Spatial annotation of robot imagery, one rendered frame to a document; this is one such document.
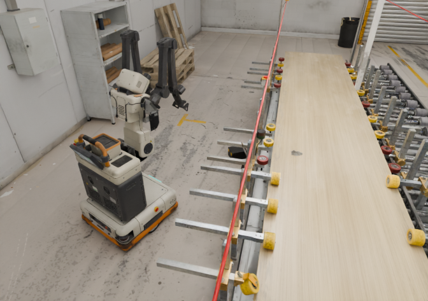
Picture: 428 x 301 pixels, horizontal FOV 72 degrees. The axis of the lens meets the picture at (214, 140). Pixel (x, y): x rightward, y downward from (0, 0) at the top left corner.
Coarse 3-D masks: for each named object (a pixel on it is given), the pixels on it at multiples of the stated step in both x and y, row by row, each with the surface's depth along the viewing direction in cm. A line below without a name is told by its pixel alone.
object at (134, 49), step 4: (136, 32) 240; (136, 36) 241; (132, 40) 243; (136, 40) 242; (132, 44) 245; (136, 44) 247; (132, 48) 247; (136, 48) 249; (132, 52) 249; (136, 52) 250; (132, 56) 252; (136, 56) 252; (132, 60) 255; (136, 60) 253; (136, 64) 255; (140, 64) 258; (136, 68) 256; (140, 68) 259; (136, 72) 258; (140, 72) 260
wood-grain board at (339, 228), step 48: (288, 96) 309; (336, 96) 310; (288, 144) 231; (336, 144) 231; (288, 192) 185; (336, 192) 185; (384, 192) 185; (288, 240) 154; (336, 240) 154; (384, 240) 154; (288, 288) 132; (336, 288) 132; (384, 288) 132
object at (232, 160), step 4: (208, 156) 224; (212, 156) 224; (216, 156) 224; (216, 160) 224; (220, 160) 223; (224, 160) 222; (228, 160) 221; (232, 160) 220; (236, 160) 219; (240, 160) 219; (244, 160) 219; (240, 164) 220; (244, 164) 219; (256, 164) 217
